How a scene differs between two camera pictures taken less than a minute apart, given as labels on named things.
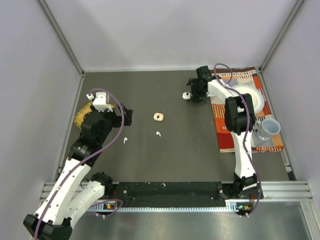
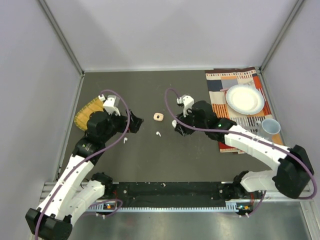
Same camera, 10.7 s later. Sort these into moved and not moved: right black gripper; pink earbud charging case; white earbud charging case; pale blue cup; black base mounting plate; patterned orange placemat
Moved: white earbud charging case; right black gripper
Not moved: black base mounting plate; pale blue cup; patterned orange placemat; pink earbud charging case
